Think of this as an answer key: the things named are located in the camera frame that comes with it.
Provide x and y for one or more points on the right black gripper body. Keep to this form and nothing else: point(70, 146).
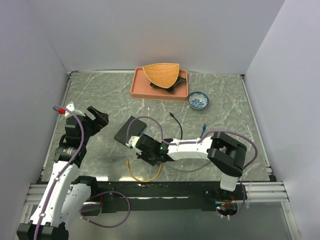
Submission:
point(149, 157)

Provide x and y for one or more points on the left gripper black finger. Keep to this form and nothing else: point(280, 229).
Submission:
point(102, 120)
point(97, 114)

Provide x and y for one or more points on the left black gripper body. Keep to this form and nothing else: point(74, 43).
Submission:
point(91, 126)

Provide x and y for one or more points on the black network switch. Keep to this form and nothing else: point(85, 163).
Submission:
point(132, 127)

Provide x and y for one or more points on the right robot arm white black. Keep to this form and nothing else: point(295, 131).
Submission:
point(225, 152)

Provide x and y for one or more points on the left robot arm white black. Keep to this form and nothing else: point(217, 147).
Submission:
point(66, 191)

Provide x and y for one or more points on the salmon pink tray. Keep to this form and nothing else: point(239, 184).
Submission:
point(141, 89)

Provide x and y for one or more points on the blue white ceramic bowl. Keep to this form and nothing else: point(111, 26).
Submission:
point(198, 100)

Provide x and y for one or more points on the orange woven basket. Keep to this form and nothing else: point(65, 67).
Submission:
point(163, 75)

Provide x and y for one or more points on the black dish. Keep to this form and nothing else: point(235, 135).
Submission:
point(180, 80)

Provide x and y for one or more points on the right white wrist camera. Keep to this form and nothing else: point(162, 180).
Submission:
point(132, 141)

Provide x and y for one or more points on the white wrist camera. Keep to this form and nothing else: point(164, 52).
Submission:
point(132, 141)
point(72, 107)

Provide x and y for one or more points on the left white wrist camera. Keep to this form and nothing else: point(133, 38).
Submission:
point(72, 107)

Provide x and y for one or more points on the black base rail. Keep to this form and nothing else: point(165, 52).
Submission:
point(116, 196)

